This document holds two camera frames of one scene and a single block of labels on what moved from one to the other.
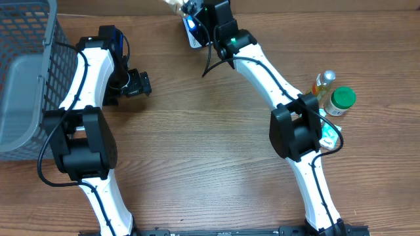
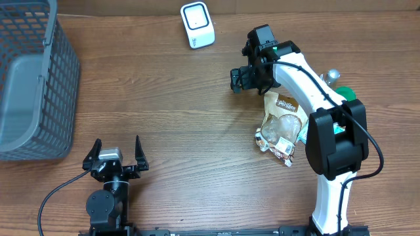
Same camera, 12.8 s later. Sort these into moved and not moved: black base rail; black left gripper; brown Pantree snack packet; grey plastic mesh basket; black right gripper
Moved: brown Pantree snack packet; black right gripper; black left gripper
Not moved: black base rail; grey plastic mesh basket
